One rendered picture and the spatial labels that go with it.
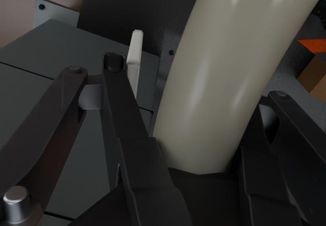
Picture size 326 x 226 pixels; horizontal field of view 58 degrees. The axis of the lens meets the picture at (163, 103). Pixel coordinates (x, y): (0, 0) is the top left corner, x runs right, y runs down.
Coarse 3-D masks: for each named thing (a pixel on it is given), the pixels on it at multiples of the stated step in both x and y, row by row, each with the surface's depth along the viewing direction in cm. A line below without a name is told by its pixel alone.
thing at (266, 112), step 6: (264, 96) 16; (264, 102) 15; (264, 108) 15; (270, 108) 15; (264, 114) 15; (270, 114) 15; (276, 114) 15; (264, 120) 16; (270, 120) 15; (276, 120) 15; (264, 126) 16; (270, 126) 16; (276, 126) 16
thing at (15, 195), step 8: (8, 192) 7; (16, 192) 7; (24, 192) 7; (8, 200) 7; (16, 200) 7; (24, 200) 7; (32, 200) 8; (8, 208) 7; (16, 208) 7; (24, 208) 7; (32, 208) 8; (40, 208) 8; (8, 216) 7; (16, 216) 7; (24, 216) 8; (32, 216) 8; (40, 216) 8; (0, 224) 7; (8, 224) 7; (16, 224) 7; (24, 224) 7; (32, 224) 7; (40, 224) 8
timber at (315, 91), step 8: (312, 64) 100; (320, 64) 96; (304, 72) 103; (312, 72) 98; (320, 72) 94; (304, 80) 101; (312, 80) 96; (320, 80) 93; (312, 88) 95; (320, 88) 94; (320, 96) 95
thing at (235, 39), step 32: (224, 0) 7; (256, 0) 7; (288, 0) 7; (192, 32) 8; (224, 32) 7; (256, 32) 7; (288, 32) 8; (192, 64) 8; (224, 64) 8; (256, 64) 8; (192, 96) 8; (224, 96) 8; (256, 96) 8; (160, 128) 10; (192, 128) 9; (224, 128) 9; (192, 160) 9; (224, 160) 9
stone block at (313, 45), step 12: (324, 0) 45; (312, 12) 47; (324, 12) 44; (312, 24) 50; (324, 24) 45; (300, 36) 62; (312, 36) 54; (324, 36) 47; (312, 48) 58; (324, 48) 51; (324, 60) 54
